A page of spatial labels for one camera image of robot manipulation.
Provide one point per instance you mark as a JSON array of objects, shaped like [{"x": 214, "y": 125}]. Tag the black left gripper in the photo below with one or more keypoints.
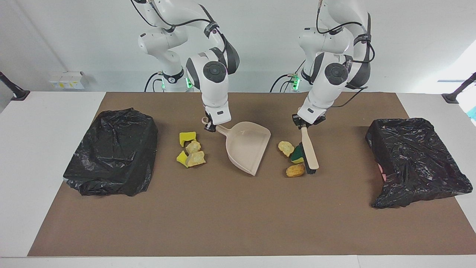
[{"x": 308, "y": 125}]

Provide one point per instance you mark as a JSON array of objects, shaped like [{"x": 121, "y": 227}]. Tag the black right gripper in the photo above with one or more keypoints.
[{"x": 208, "y": 121}]

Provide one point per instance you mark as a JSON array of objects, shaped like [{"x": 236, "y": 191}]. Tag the small tan bread piece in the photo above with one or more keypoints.
[{"x": 192, "y": 147}]

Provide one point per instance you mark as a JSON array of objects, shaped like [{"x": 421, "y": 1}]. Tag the notched yellow sponge piece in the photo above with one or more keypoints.
[{"x": 185, "y": 137}]

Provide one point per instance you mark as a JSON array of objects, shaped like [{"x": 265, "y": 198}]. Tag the beige brush black bristles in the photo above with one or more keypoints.
[{"x": 310, "y": 149}]

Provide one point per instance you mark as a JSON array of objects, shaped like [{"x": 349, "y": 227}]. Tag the large tan bread piece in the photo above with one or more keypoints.
[{"x": 196, "y": 159}]

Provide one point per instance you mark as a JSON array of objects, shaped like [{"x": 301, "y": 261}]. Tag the pale bread piece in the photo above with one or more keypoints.
[{"x": 285, "y": 148}]

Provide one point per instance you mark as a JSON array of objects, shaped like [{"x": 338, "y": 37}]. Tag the yellow green sponge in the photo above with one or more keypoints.
[{"x": 296, "y": 158}]

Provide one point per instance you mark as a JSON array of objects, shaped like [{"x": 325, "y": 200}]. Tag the beige plastic dustpan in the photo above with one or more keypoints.
[{"x": 247, "y": 149}]

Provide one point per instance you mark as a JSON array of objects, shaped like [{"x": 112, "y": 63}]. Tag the small yellow sponge piece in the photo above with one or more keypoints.
[{"x": 181, "y": 159}]

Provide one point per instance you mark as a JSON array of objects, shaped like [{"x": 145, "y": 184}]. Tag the brown bread roll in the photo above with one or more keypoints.
[{"x": 295, "y": 171}]

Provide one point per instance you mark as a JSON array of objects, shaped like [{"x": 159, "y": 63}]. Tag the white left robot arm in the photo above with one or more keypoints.
[{"x": 334, "y": 74}]

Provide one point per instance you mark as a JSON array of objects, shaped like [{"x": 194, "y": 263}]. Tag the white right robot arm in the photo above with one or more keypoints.
[{"x": 214, "y": 85}]

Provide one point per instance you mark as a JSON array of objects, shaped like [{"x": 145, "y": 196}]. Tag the pink plastic bin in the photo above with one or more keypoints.
[{"x": 383, "y": 173}]

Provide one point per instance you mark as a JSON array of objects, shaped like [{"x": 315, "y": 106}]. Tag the black plastic trash bag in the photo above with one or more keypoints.
[
  {"x": 416, "y": 160},
  {"x": 111, "y": 156}
]

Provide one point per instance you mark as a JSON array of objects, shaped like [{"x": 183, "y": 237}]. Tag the brown table mat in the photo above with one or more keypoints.
[{"x": 238, "y": 230}]

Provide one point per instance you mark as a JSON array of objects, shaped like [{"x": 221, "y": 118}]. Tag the teal object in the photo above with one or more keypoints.
[{"x": 473, "y": 113}]

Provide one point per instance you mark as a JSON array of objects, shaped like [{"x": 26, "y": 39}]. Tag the black camera stand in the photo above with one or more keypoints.
[
  {"x": 452, "y": 98},
  {"x": 20, "y": 95}
]

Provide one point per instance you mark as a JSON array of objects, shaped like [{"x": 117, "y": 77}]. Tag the white wall socket box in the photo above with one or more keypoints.
[{"x": 67, "y": 80}]

